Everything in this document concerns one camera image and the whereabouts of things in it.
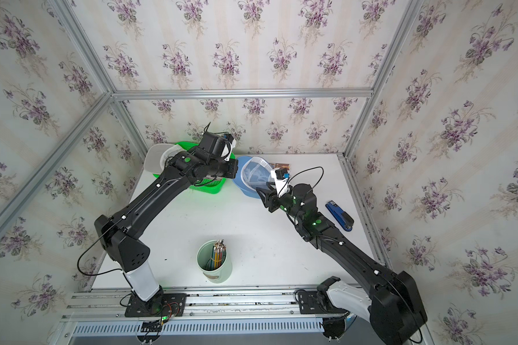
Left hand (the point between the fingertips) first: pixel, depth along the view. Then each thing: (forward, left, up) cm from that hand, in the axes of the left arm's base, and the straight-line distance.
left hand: (240, 168), depth 78 cm
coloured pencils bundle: (-28, +6, -13) cm, 31 cm away
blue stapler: (-9, -44, -23) cm, 51 cm away
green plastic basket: (+5, +13, -18) cm, 23 cm away
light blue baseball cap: (+10, -5, -14) cm, 18 cm away
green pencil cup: (-33, +6, -15) cm, 37 cm away
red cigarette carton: (+25, -21, -26) cm, 42 cm away
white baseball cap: (+24, +44, -17) cm, 53 cm away
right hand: (-7, -9, -1) cm, 12 cm away
